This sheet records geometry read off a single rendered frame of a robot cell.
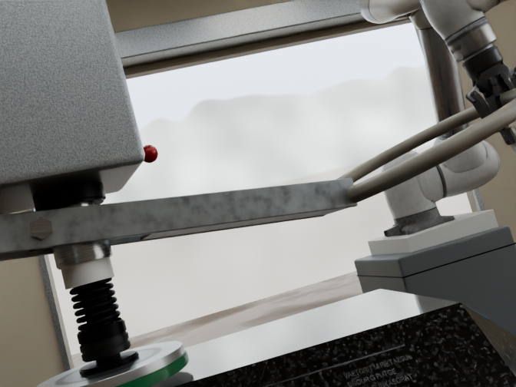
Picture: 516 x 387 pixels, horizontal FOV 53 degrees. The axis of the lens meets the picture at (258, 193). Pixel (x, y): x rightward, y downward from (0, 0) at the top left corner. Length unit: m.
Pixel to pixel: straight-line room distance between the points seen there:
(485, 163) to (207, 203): 1.27
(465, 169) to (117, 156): 1.35
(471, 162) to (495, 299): 0.45
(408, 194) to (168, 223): 1.17
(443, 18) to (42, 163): 0.83
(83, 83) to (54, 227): 0.20
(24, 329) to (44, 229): 5.08
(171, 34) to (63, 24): 5.06
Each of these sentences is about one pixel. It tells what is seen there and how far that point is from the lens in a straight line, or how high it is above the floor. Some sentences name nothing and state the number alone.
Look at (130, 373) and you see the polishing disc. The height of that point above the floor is 0.84.
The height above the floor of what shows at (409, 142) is 1.09.
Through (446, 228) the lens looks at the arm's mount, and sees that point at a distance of 1.77.
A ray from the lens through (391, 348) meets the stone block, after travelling 0.72.
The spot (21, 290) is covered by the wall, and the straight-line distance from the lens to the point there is 5.79.
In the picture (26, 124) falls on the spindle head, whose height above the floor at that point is 1.18.
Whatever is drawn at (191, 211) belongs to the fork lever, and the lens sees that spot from 0.78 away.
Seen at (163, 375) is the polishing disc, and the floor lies 0.82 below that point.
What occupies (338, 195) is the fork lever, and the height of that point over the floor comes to 1.00.
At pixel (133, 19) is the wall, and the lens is 6.25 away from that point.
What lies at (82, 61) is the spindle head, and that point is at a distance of 0.76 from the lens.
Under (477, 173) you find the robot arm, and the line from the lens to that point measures 1.89.
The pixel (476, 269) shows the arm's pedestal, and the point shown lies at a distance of 1.76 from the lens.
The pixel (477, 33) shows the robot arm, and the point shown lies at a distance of 1.18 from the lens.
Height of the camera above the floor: 0.95
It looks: 5 degrees up
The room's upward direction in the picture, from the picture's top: 15 degrees counter-clockwise
